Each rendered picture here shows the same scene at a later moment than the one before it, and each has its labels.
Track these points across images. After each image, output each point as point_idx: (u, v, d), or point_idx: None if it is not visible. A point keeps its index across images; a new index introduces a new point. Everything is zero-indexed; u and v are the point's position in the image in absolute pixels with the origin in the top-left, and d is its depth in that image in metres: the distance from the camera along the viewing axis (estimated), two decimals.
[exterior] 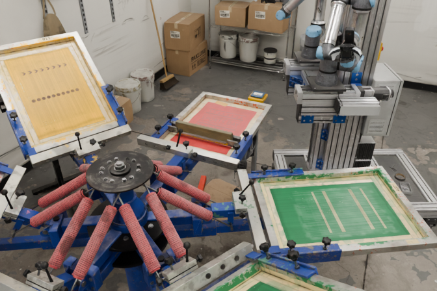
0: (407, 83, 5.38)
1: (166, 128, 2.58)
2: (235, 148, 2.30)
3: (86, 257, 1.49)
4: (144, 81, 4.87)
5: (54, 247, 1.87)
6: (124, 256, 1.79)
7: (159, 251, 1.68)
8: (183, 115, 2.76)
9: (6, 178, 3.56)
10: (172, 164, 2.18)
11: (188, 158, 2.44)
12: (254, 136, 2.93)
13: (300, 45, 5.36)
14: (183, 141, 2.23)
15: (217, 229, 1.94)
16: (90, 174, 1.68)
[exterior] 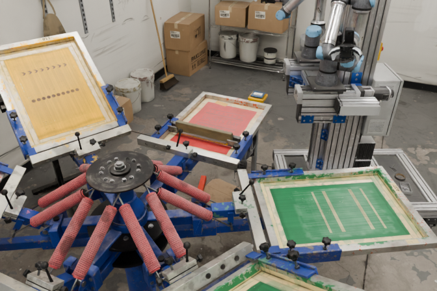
0: (407, 83, 5.38)
1: (166, 128, 2.58)
2: (235, 148, 2.30)
3: (86, 257, 1.49)
4: (144, 81, 4.87)
5: (54, 247, 1.87)
6: (124, 256, 1.79)
7: (159, 251, 1.68)
8: (183, 115, 2.76)
9: (6, 178, 3.56)
10: (172, 164, 2.18)
11: (188, 158, 2.44)
12: (254, 136, 2.93)
13: (300, 45, 5.36)
14: (183, 141, 2.23)
15: (217, 229, 1.94)
16: (90, 174, 1.68)
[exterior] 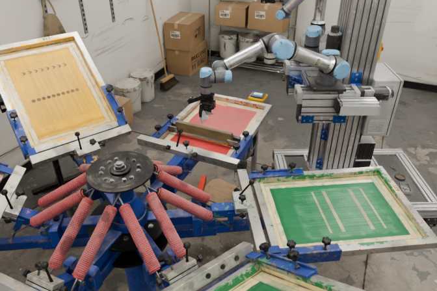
0: (407, 83, 5.38)
1: (166, 128, 2.58)
2: (235, 148, 2.30)
3: (86, 257, 1.49)
4: (144, 81, 4.87)
5: (54, 247, 1.87)
6: (124, 256, 1.79)
7: (159, 251, 1.68)
8: (183, 115, 2.76)
9: (6, 178, 3.56)
10: (172, 164, 2.18)
11: (188, 158, 2.44)
12: (254, 136, 2.93)
13: (300, 45, 5.36)
14: (183, 141, 2.23)
15: (217, 229, 1.94)
16: (90, 174, 1.68)
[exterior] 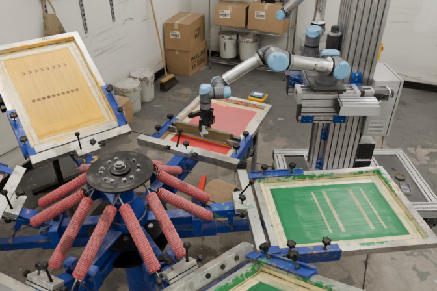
0: (407, 83, 5.38)
1: (166, 128, 2.58)
2: (235, 148, 2.30)
3: (86, 257, 1.49)
4: (144, 81, 4.87)
5: (54, 247, 1.87)
6: (124, 256, 1.79)
7: (159, 251, 1.68)
8: (183, 115, 2.76)
9: (6, 178, 3.56)
10: (172, 164, 2.18)
11: (188, 158, 2.44)
12: (254, 136, 2.93)
13: (300, 45, 5.36)
14: (183, 141, 2.23)
15: (217, 229, 1.94)
16: (90, 174, 1.68)
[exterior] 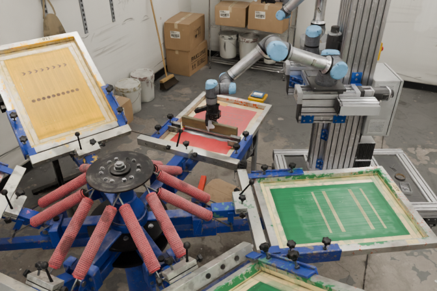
0: (407, 83, 5.38)
1: (166, 128, 2.58)
2: (235, 148, 2.30)
3: (86, 257, 1.49)
4: (144, 81, 4.87)
5: (54, 247, 1.87)
6: (124, 256, 1.79)
7: (159, 251, 1.68)
8: (183, 115, 2.76)
9: (6, 178, 3.56)
10: (172, 164, 2.18)
11: (188, 158, 2.44)
12: (254, 136, 2.93)
13: (300, 45, 5.36)
14: (183, 141, 2.23)
15: (217, 229, 1.94)
16: (90, 174, 1.68)
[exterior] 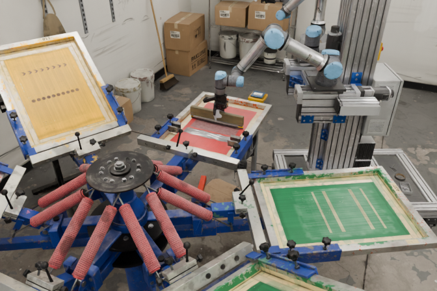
0: (407, 83, 5.38)
1: (166, 128, 2.58)
2: (235, 148, 2.30)
3: (86, 257, 1.49)
4: (144, 81, 4.87)
5: (54, 247, 1.87)
6: (124, 256, 1.79)
7: (159, 251, 1.68)
8: (183, 115, 2.76)
9: (6, 178, 3.56)
10: (172, 164, 2.18)
11: (188, 158, 2.44)
12: (254, 136, 2.93)
13: None
14: (183, 141, 2.23)
15: (217, 229, 1.94)
16: (90, 174, 1.68)
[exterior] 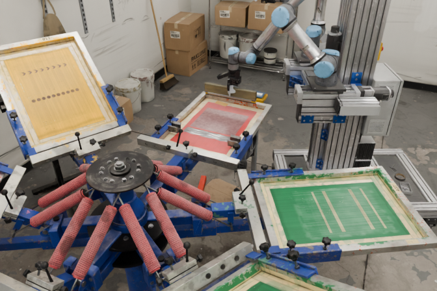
0: (407, 83, 5.38)
1: (166, 128, 2.58)
2: (235, 148, 2.30)
3: (86, 257, 1.49)
4: (144, 81, 4.87)
5: (54, 247, 1.87)
6: (124, 256, 1.79)
7: (159, 251, 1.68)
8: (183, 115, 2.76)
9: (6, 178, 3.56)
10: (172, 164, 2.18)
11: (188, 158, 2.44)
12: (254, 136, 2.93)
13: None
14: (183, 141, 2.23)
15: (217, 229, 1.94)
16: (90, 174, 1.68)
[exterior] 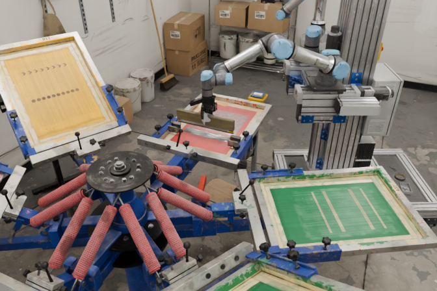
0: (407, 83, 5.38)
1: (166, 128, 2.58)
2: (235, 148, 2.30)
3: (86, 257, 1.49)
4: (144, 81, 4.87)
5: (54, 247, 1.87)
6: (124, 256, 1.79)
7: (159, 251, 1.68)
8: None
9: (6, 178, 3.56)
10: (172, 164, 2.18)
11: (188, 158, 2.44)
12: (254, 136, 2.93)
13: (300, 45, 5.36)
14: (183, 141, 2.23)
15: (217, 229, 1.94)
16: (90, 174, 1.68)
